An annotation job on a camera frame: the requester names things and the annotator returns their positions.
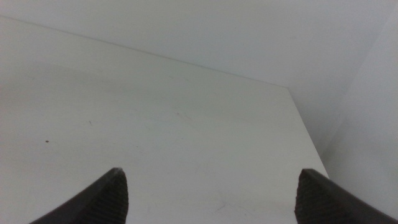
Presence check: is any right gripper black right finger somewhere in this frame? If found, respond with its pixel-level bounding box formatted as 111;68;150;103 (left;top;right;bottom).
294;168;398;224

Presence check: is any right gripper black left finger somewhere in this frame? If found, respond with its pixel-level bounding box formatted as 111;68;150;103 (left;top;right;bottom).
29;167;129;224

